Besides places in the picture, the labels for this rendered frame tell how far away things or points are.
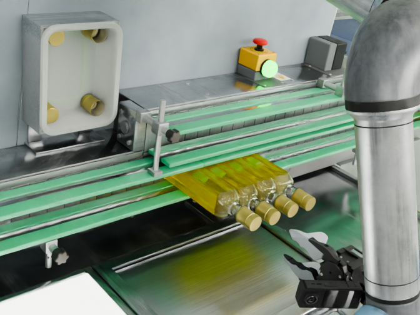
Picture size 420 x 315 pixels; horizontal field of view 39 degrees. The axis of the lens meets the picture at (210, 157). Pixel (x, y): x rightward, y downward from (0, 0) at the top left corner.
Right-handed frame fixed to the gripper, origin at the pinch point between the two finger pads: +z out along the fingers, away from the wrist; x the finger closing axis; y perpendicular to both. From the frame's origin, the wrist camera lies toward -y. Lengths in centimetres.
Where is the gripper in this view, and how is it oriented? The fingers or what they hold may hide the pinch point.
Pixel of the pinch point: (289, 247)
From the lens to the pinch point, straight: 117.2
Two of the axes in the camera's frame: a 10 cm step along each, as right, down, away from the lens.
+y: 7.6, -2.0, 6.2
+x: 1.3, -8.9, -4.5
